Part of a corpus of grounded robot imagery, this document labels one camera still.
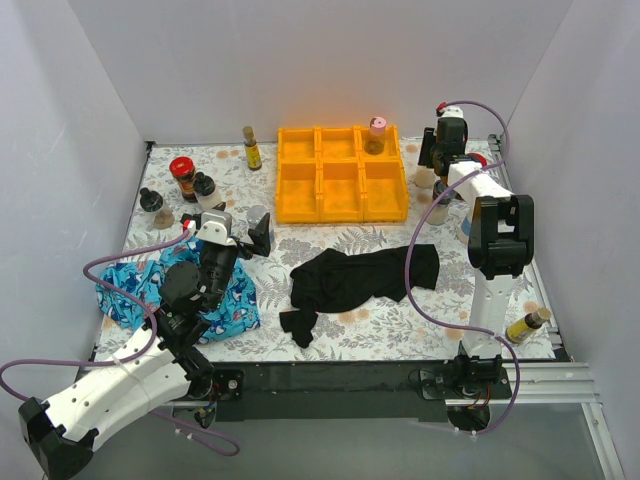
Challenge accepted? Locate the blue-label spice jar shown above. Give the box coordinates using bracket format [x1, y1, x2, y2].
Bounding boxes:
[246, 205, 269, 229]
[457, 215, 471, 245]

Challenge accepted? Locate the yellow-lid spice shaker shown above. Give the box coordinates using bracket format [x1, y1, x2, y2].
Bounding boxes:
[413, 167, 436, 189]

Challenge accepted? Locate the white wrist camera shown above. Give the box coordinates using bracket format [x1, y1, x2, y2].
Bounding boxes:
[436, 102, 464, 119]
[181, 210, 237, 247]

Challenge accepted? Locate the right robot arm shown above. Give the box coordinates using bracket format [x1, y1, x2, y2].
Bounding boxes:
[419, 108, 534, 399]

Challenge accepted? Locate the blue shark-print cloth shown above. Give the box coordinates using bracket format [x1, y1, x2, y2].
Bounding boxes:
[96, 238, 261, 344]

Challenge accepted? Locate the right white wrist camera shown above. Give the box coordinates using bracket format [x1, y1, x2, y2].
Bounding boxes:
[436, 102, 464, 119]

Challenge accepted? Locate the grey-lid spice shaker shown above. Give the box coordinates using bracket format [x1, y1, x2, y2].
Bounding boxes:
[427, 180, 453, 226]

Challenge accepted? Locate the black-cap white bottle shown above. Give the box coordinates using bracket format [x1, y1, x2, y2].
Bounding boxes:
[193, 172, 226, 211]

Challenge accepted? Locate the pink-lid spice shaker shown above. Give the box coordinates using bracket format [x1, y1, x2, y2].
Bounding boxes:
[364, 116, 387, 155]

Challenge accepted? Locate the black cloth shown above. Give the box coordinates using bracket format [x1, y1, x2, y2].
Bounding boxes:
[279, 244, 440, 349]

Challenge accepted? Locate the orange six-compartment bin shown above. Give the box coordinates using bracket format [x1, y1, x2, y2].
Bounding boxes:
[275, 125, 409, 224]

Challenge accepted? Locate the small yellow-label sauce bottle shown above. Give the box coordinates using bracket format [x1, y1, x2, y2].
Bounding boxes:
[242, 126, 262, 171]

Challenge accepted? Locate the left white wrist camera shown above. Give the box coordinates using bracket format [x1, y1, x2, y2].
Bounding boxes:
[181, 210, 237, 247]

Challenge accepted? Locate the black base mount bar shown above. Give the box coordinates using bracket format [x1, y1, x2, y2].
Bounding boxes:
[154, 362, 506, 424]

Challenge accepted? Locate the left red-lid sauce jar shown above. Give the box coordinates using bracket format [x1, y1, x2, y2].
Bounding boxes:
[169, 156, 197, 203]

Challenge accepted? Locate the red-lid sauce jar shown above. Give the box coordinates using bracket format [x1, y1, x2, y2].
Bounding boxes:
[169, 156, 197, 203]
[469, 153, 488, 167]

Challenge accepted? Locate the right red-lid sauce jar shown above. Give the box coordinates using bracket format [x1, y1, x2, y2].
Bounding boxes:
[469, 153, 488, 167]

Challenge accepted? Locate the lying yellow-label bottle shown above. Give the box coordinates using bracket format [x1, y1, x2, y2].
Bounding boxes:
[505, 307, 552, 344]

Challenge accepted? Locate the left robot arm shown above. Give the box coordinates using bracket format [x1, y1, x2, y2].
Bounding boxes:
[19, 212, 271, 479]

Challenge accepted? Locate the small black-cap bottle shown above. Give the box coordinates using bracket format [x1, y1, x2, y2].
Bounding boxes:
[139, 187, 175, 230]

